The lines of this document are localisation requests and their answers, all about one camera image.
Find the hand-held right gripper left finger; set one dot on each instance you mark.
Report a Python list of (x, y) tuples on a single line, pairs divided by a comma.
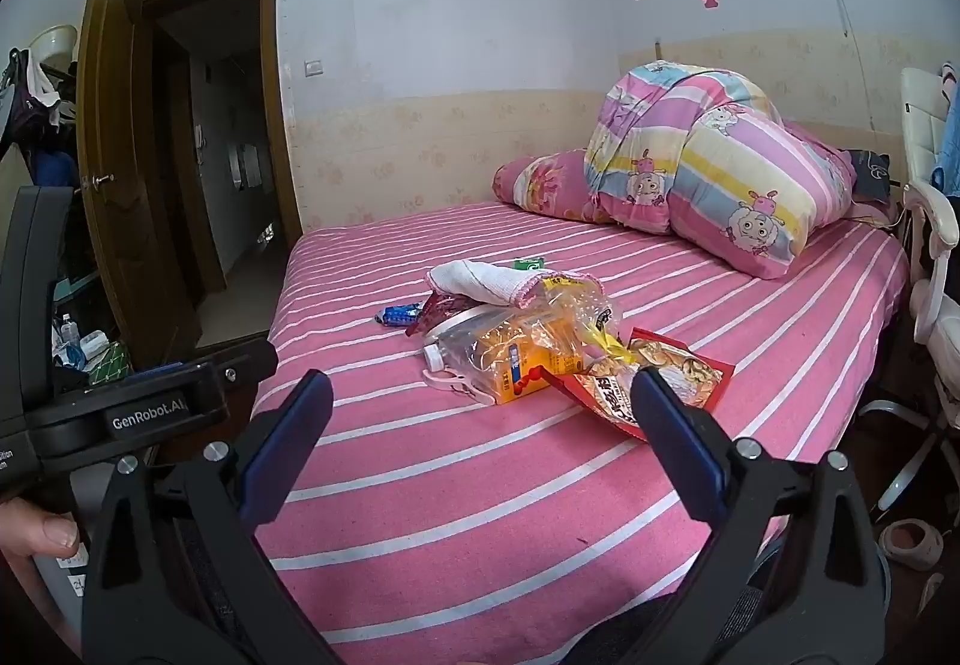
[(289, 440)]

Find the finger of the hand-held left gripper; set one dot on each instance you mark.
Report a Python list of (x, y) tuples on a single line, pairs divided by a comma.
[(150, 374), (240, 365)]

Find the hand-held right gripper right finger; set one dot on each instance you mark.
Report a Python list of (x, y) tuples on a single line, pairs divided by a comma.
[(675, 440)]

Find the red snack bag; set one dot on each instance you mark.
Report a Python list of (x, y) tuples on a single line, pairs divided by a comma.
[(697, 373)]

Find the orange box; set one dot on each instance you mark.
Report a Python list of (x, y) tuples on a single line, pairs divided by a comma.
[(517, 376)]

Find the clear plastic bag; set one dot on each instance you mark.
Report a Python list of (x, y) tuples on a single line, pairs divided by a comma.
[(570, 301)]

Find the clear plastic bottle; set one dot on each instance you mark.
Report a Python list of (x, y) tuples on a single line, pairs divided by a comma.
[(461, 344)]

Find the person's left hand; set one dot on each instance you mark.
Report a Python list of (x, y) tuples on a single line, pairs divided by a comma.
[(41, 530)]

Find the small plastic bottle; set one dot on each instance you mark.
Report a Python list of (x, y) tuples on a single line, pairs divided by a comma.
[(70, 331)]

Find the green patterned box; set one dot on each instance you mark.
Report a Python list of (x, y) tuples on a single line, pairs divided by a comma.
[(111, 364)]

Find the yellow plastic wrapper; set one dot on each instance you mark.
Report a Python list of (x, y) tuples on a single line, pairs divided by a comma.
[(607, 344)]

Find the blue and white wrapper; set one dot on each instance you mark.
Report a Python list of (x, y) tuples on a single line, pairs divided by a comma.
[(397, 314)]

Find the pink striped bed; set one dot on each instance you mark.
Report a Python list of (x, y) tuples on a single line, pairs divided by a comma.
[(450, 522)]

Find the red plastic wrapper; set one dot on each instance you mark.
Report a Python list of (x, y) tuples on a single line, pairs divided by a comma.
[(431, 316)]

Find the brown wooden door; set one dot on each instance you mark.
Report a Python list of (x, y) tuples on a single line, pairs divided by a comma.
[(127, 148)]

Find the green and white box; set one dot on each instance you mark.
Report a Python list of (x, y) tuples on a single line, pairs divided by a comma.
[(529, 264)]

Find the hanging clothes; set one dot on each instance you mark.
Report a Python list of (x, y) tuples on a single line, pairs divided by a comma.
[(30, 103)]

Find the white cloth with pink edge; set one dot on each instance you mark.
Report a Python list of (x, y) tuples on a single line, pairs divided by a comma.
[(480, 283)]

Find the colourful patterned pillow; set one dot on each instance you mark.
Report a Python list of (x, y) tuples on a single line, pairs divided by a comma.
[(712, 185)]

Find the beige tape roll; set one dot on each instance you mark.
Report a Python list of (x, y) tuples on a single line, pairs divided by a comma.
[(930, 549)]

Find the pink floral pillow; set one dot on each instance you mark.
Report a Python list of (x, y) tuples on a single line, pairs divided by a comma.
[(540, 181)]

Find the white basin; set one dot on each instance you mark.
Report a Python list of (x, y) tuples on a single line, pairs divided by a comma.
[(54, 41)]

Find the dark pillow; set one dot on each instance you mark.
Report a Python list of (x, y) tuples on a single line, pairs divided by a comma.
[(870, 174)]

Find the blue cloth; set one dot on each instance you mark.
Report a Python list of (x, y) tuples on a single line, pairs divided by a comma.
[(949, 155)]

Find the brown wooden door frame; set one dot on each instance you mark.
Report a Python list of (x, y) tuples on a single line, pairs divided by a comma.
[(283, 110)]

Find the white light switch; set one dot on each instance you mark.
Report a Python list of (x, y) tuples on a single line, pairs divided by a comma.
[(314, 67)]

